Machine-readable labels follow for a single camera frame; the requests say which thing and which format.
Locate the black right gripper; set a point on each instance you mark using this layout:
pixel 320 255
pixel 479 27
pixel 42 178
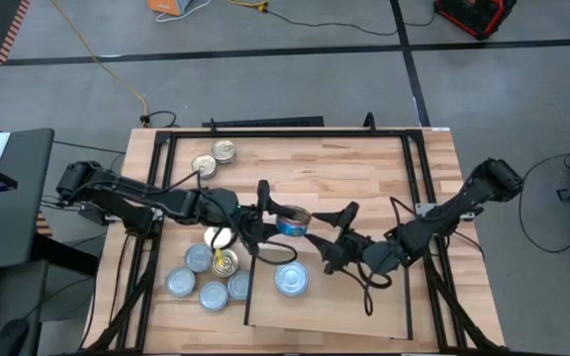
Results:
pixel 349 249

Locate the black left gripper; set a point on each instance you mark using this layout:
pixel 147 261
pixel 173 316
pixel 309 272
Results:
pixel 250 222

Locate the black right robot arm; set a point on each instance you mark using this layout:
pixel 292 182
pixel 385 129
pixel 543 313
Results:
pixel 443 217

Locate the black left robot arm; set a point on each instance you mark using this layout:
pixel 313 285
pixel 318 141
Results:
pixel 131 190

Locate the light wooden shelf black legs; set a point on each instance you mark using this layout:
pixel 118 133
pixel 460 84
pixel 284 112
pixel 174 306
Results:
pixel 334 306

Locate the black flat bar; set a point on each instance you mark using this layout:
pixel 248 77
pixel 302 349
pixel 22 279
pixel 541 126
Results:
pixel 265 122

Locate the orange box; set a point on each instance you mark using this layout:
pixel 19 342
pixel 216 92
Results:
pixel 168 6

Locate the grey desk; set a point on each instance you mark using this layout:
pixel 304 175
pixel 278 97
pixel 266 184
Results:
pixel 23 207

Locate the red and black equipment box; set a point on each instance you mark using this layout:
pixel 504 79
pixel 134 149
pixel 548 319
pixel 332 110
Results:
pixel 473 15

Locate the black computer mouse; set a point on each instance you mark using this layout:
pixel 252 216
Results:
pixel 10 338

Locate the black aluminium table frame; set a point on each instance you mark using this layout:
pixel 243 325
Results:
pixel 290 133

